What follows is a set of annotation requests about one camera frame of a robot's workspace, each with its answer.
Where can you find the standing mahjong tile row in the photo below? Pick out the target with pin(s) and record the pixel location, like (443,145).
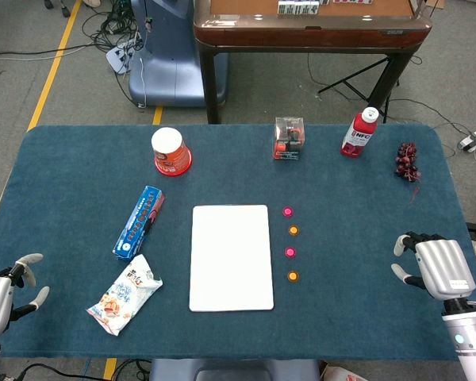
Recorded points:
(297,8)

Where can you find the blue table cloth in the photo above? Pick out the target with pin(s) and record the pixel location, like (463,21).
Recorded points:
(341,238)

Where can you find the pink token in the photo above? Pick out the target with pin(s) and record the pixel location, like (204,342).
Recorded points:
(288,212)
(290,252)

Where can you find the red white carton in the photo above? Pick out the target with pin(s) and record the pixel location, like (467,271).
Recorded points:
(341,375)

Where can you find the white power strip with plugs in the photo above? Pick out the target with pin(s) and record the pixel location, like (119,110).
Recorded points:
(119,57)

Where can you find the blue cookie box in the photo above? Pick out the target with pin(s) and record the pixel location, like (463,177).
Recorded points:
(139,222)

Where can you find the red instant noodle cup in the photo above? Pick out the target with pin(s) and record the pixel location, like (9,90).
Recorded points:
(170,152)

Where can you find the red NFC juice bottle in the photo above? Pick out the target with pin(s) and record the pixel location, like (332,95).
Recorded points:
(358,135)

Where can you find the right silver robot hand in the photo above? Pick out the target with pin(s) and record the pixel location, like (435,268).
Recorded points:
(444,270)

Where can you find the blue machine base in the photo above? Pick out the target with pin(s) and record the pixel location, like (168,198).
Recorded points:
(170,59)

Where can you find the orange disc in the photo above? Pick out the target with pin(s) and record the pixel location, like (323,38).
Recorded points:
(293,276)
(293,230)

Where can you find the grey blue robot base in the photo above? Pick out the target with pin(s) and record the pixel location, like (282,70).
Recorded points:
(230,371)

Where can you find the dark red grape bunch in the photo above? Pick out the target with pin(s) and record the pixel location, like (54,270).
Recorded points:
(407,162)

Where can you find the white snack bag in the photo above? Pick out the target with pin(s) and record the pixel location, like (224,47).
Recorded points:
(123,295)

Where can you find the thin red twig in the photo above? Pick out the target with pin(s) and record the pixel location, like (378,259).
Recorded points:
(414,193)

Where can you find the white rectangular board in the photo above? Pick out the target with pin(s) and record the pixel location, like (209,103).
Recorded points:
(231,258)

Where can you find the brown mahjong table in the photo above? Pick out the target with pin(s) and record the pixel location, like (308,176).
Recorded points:
(313,33)

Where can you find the clear coffee capsule box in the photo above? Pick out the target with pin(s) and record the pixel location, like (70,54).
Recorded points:
(289,139)

